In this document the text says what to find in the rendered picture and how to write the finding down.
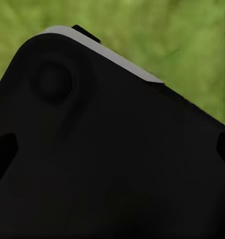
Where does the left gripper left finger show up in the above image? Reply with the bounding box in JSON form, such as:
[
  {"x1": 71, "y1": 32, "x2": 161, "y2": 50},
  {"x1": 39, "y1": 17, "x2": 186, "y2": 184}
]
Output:
[{"x1": 0, "y1": 132, "x2": 18, "y2": 180}]

